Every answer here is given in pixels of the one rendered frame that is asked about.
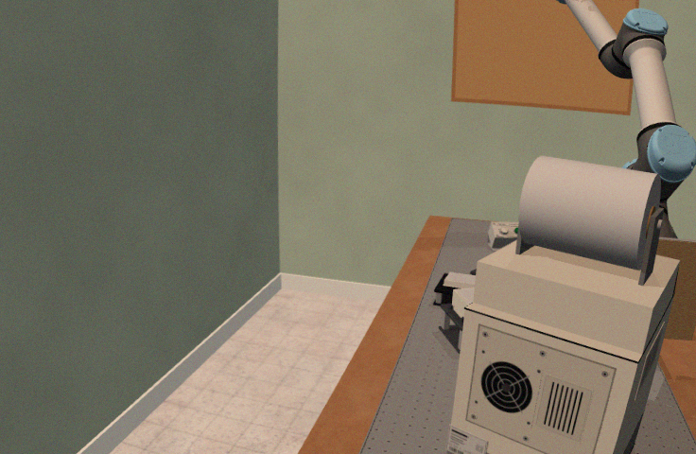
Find beige horizontal cylinder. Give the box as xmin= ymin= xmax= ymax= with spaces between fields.
xmin=518 ymin=156 xmax=661 ymax=271

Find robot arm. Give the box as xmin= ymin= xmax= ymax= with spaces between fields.
xmin=556 ymin=0 xmax=696 ymax=238

